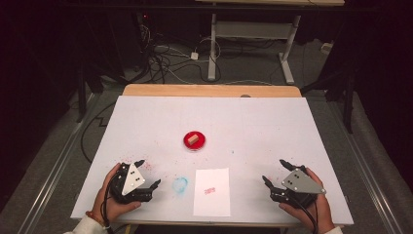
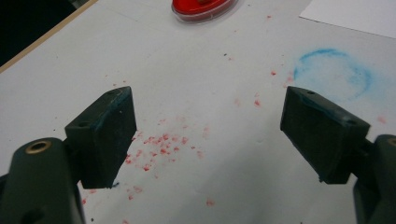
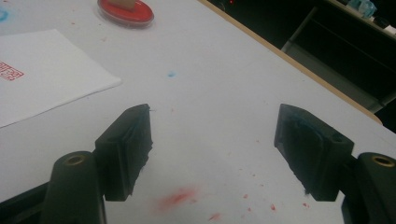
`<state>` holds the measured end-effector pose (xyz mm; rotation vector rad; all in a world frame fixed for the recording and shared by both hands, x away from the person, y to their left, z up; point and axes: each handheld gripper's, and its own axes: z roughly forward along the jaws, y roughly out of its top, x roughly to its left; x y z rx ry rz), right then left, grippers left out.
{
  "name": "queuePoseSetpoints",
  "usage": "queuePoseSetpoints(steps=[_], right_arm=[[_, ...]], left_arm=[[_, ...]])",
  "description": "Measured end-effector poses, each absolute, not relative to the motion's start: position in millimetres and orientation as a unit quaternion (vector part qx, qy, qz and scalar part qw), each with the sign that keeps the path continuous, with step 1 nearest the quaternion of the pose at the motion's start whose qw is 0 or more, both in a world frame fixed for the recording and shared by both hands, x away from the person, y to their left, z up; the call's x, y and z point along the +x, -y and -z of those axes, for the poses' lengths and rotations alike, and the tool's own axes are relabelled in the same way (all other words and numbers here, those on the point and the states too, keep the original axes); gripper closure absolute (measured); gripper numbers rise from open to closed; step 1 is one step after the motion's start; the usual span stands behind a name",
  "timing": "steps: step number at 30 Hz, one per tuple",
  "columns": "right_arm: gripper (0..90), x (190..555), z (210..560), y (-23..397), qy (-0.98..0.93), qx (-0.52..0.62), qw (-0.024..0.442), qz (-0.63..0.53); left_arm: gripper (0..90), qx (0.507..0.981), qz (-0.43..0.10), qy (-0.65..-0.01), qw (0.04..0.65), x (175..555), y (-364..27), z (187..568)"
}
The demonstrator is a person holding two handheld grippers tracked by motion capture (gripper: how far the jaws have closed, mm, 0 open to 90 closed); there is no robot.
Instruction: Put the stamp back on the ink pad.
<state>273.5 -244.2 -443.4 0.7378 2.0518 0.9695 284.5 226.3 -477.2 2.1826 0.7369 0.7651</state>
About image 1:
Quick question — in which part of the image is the metal floor rail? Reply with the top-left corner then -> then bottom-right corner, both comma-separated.
326,100 -> 404,234
21,93 -> 100,234

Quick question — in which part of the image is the white paper sheet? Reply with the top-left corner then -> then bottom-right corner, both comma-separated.
192,167 -> 232,218

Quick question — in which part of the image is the bundle of black floor cables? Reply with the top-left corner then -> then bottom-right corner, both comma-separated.
134,13 -> 223,85

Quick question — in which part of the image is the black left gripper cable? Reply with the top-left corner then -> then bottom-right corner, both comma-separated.
99,172 -> 115,234

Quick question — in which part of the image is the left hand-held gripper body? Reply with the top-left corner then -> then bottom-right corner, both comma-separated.
109,162 -> 154,205

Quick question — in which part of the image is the wooden table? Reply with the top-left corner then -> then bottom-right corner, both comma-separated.
122,83 -> 303,98

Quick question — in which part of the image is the black stand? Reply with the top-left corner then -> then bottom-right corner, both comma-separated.
75,62 -> 90,124

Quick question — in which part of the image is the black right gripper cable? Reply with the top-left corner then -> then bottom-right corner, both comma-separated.
291,196 -> 320,234

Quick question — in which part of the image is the white power strip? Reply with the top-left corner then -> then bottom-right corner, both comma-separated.
319,41 -> 335,55

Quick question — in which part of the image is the round red ink pad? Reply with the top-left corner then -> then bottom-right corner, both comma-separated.
182,131 -> 207,153

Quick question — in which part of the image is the large white board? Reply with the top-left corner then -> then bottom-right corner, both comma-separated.
70,95 -> 355,227

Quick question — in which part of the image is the person's left hand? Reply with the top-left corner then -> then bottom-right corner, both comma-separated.
92,162 -> 143,224

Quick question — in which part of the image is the person's right hand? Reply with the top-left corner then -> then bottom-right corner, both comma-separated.
278,167 -> 336,234

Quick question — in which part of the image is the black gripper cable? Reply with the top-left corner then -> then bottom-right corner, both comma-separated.
291,196 -> 320,234
99,172 -> 115,234

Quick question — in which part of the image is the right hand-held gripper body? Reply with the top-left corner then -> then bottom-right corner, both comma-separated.
269,165 -> 327,210

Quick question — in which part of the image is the orange bead bracelet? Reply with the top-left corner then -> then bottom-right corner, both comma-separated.
85,210 -> 110,229

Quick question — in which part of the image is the white metal desk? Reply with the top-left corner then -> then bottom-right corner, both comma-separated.
194,0 -> 346,86

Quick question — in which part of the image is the black floor cable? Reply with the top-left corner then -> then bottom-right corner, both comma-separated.
80,101 -> 117,164

